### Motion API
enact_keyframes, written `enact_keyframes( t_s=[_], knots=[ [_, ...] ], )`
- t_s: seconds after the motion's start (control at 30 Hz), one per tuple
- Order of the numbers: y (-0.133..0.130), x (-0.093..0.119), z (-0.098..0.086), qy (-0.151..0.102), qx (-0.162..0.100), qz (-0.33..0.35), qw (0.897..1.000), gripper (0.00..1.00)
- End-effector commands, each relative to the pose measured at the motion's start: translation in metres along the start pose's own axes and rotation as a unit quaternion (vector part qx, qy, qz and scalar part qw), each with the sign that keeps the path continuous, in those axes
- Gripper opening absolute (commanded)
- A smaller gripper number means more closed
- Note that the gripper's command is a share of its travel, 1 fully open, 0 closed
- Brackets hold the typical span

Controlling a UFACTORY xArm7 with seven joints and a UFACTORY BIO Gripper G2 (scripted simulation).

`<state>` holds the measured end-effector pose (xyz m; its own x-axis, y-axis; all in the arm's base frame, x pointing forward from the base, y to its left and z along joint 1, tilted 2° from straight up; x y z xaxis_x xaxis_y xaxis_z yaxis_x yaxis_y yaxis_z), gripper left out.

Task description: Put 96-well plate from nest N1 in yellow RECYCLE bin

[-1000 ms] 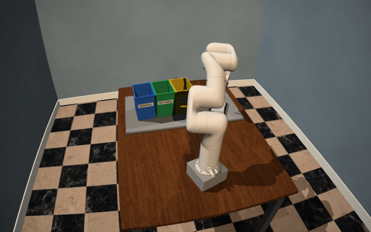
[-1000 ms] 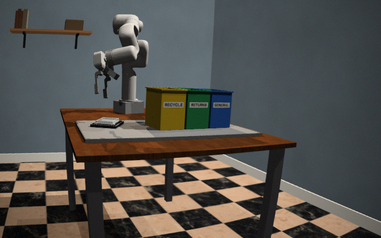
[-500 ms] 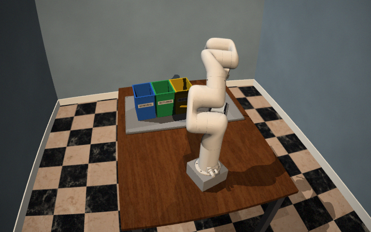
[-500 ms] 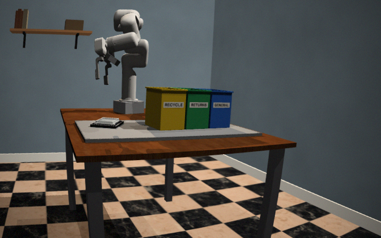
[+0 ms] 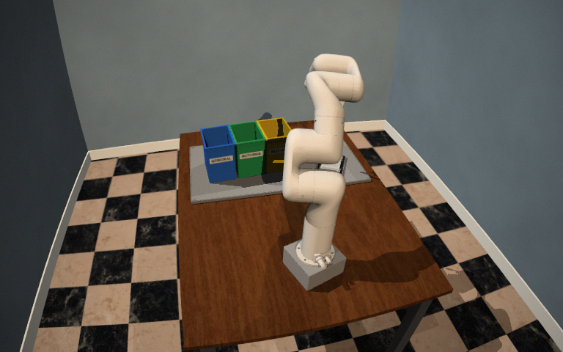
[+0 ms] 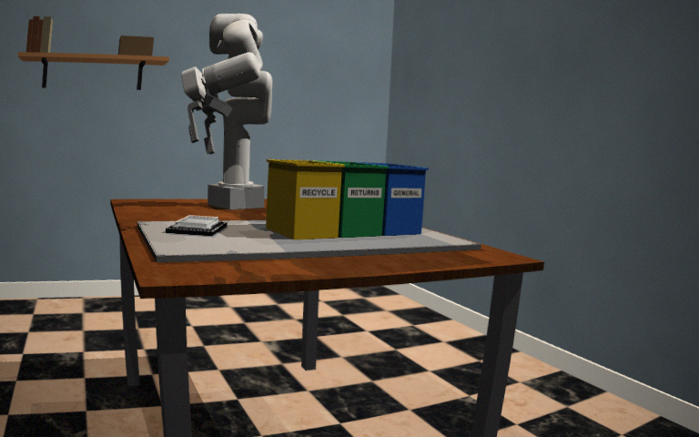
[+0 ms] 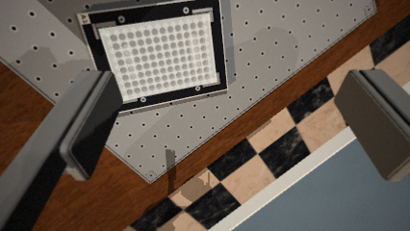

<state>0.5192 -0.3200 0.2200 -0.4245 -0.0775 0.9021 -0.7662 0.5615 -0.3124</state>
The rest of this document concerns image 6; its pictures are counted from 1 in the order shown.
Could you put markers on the green returns bin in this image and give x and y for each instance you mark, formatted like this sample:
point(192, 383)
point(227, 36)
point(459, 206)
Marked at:
point(361, 200)

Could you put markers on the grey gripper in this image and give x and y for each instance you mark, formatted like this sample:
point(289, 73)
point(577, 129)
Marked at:
point(194, 82)

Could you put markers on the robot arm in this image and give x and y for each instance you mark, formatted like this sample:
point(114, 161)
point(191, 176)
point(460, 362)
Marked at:
point(235, 75)

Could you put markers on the yellow open-top bin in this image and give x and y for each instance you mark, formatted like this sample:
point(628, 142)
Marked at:
point(303, 199)

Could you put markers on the blue bin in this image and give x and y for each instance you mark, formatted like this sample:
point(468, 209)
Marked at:
point(403, 202)

